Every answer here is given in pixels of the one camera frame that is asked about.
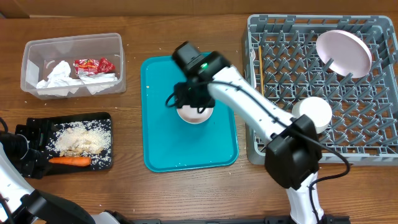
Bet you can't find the orange carrot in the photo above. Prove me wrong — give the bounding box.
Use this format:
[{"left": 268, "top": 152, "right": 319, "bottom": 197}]
[{"left": 49, "top": 157, "right": 91, "bottom": 167}]

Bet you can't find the clear plastic bin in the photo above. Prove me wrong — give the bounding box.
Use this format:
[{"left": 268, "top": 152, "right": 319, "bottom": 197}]
[{"left": 21, "top": 33, "right": 126, "bottom": 100}]

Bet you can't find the wooden chopstick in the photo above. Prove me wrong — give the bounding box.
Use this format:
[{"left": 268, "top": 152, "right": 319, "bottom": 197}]
[{"left": 258, "top": 45, "right": 265, "bottom": 96}]

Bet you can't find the teal serving tray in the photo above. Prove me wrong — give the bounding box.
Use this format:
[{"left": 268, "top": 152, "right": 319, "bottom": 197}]
[{"left": 141, "top": 56, "right": 239, "bottom": 172}]

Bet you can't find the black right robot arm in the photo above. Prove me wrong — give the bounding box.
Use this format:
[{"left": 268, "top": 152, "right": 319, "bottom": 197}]
[{"left": 170, "top": 49, "right": 324, "bottom": 223}]

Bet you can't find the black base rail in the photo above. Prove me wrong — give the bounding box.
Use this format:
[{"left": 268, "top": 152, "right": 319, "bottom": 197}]
[{"left": 131, "top": 215, "right": 351, "bottom": 224}]

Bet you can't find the white plastic fork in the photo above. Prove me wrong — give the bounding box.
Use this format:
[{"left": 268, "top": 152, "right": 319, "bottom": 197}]
[{"left": 250, "top": 49, "right": 257, "bottom": 88}]

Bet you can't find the white plate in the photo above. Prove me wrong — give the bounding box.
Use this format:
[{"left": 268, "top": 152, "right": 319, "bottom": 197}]
[{"left": 316, "top": 30, "right": 372, "bottom": 78}]

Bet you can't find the white napkin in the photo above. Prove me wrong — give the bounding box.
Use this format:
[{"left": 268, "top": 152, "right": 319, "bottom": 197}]
[{"left": 36, "top": 60, "right": 118, "bottom": 96}]

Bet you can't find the cream bowl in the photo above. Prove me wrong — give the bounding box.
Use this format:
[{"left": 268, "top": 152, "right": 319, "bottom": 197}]
[{"left": 292, "top": 96, "right": 333, "bottom": 134}]

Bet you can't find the pink bowl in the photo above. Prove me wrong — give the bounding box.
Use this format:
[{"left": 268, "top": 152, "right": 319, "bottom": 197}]
[{"left": 177, "top": 105, "right": 213, "bottom": 124}]

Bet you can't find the grey dishwasher rack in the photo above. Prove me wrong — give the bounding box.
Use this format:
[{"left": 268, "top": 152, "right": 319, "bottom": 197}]
[{"left": 243, "top": 14, "right": 397, "bottom": 166}]

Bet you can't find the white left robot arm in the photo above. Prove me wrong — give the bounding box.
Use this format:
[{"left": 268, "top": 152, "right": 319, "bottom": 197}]
[{"left": 1, "top": 119, "right": 127, "bottom": 224}]

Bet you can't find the black tray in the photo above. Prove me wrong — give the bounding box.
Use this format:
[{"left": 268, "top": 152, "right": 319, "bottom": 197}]
[{"left": 36, "top": 112, "right": 113, "bottom": 175}]

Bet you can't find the red snack wrapper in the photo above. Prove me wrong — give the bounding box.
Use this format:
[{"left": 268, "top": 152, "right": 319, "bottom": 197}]
[{"left": 73, "top": 58, "right": 116, "bottom": 75}]

